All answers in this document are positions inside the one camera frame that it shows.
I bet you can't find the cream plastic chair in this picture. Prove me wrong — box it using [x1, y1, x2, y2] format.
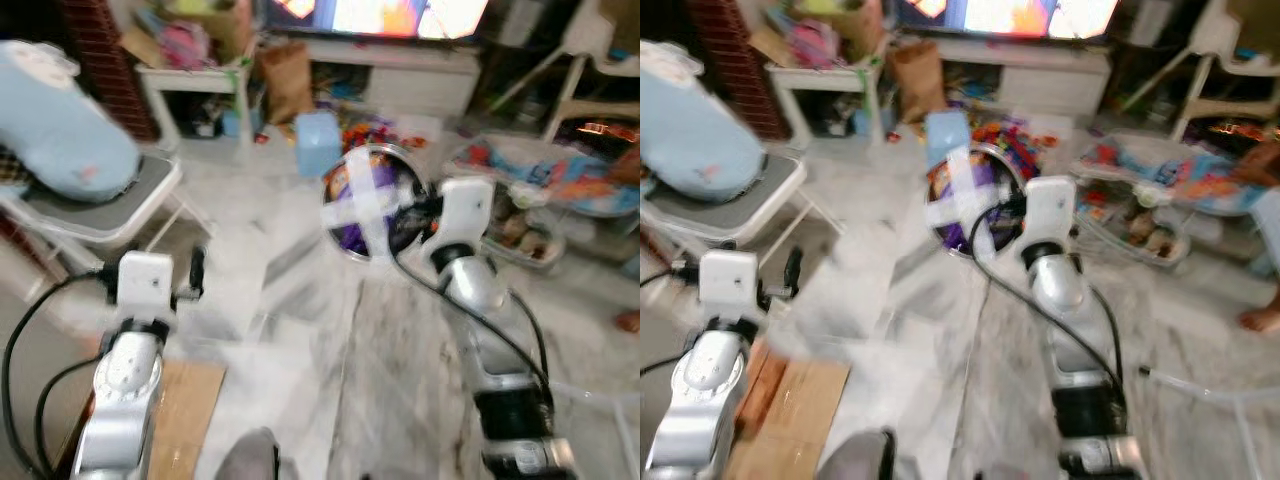
[490, 0, 641, 141]
[1120, 0, 1280, 141]

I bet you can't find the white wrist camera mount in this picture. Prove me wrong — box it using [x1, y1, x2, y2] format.
[1022, 175, 1079, 251]
[698, 250, 761, 326]
[437, 177, 496, 251]
[117, 252, 176, 323]

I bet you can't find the pink bag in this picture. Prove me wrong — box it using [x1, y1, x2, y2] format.
[790, 18, 841, 69]
[160, 20, 211, 69]

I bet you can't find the taped steel bowl with snacks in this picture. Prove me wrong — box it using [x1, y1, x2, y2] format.
[925, 142, 1031, 261]
[320, 145, 433, 263]

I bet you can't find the white television stand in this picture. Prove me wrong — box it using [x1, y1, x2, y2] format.
[930, 35, 1111, 121]
[300, 35, 481, 121]

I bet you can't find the tray of small toys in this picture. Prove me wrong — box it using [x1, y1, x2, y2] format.
[470, 190, 566, 269]
[1085, 195, 1191, 266]

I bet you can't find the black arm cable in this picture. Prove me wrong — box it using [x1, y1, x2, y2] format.
[640, 262, 701, 379]
[390, 235, 551, 391]
[0, 265, 121, 479]
[965, 200, 1126, 386]

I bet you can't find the white folding chair grey seat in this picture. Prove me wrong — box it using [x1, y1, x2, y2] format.
[0, 150, 216, 291]
[640, 150, 846, 291]

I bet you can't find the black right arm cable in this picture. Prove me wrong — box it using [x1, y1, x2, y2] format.
[390, 235, 551, 391]
[965, 200, 1126, 386]

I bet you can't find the flat screen television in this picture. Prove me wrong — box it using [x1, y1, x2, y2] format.
[895, 0, 1121, 41]
[262, 0, 491, 41]

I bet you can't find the light blue box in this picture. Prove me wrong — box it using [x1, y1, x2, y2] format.
[925, 110, 973, 171]
[295, 110, 343, 179]

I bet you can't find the red brick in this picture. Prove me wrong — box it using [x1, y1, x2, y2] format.
[738, 340, 793, 441]

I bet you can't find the flat brown cardboard sheet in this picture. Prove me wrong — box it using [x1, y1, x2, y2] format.
[60, 358, 226, 480]
[725, 350, 851, 480]

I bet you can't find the grey left robot leg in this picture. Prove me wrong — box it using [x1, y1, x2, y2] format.
[818, 430, 896, 480]
[215, 428, 281, 480]

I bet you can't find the light blue plush pillow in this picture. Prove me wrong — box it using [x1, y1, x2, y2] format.
[0, 40, 141, 204]
[640, 40, 766, 206]

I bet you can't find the colourful baby play mat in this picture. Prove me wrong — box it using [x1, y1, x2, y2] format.
[1075, 135, 1271, 216]
[445, 135, 641, 219]

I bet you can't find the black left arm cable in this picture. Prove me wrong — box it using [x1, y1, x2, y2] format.
[640, 262, 701, 379]
[0, 265, 121, 479]

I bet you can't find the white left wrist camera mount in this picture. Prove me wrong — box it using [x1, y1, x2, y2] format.
[698, 250, 761, 326]
[117, 252, 176, 323]

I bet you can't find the white shelf table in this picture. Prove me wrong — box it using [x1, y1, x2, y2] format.
[768, 60, 886, 161]
[135, 60, 256, 161]

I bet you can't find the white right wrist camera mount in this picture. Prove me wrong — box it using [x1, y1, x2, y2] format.
[1022, 175, 1079, 251]
[437, 177, 496, 251]

